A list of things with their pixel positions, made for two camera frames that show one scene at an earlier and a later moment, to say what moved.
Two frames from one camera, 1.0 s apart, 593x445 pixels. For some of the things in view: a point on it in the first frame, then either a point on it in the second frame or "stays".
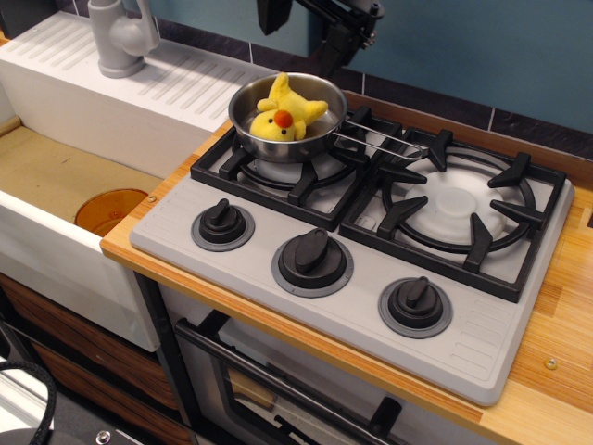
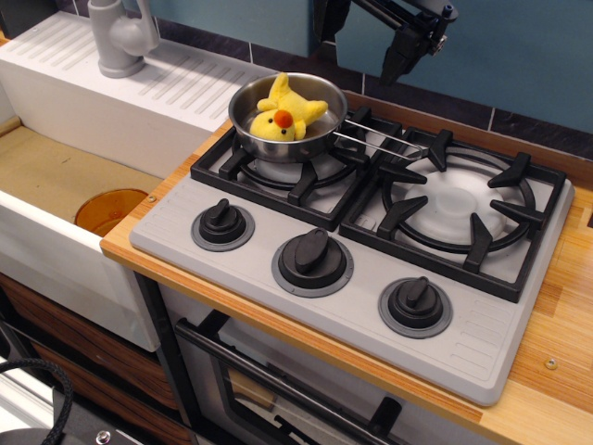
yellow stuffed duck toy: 283,116 stays
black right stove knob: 415,308 stays
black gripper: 351,26 → 422,30
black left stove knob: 222,227 stays
